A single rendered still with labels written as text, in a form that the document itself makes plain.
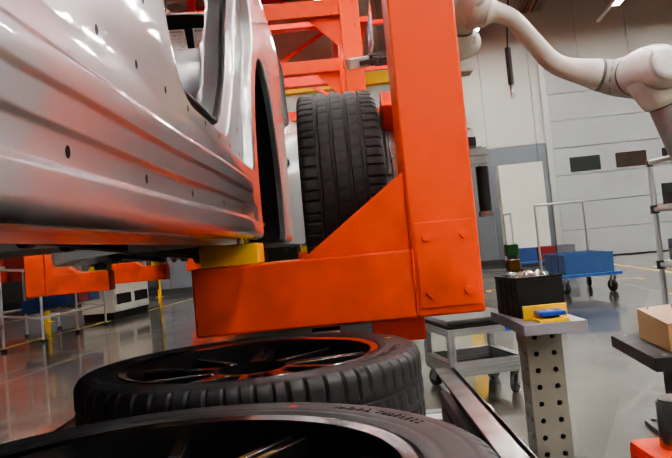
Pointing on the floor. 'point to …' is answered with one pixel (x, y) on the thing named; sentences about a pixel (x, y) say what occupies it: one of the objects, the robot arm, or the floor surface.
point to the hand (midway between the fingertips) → (357, 62)
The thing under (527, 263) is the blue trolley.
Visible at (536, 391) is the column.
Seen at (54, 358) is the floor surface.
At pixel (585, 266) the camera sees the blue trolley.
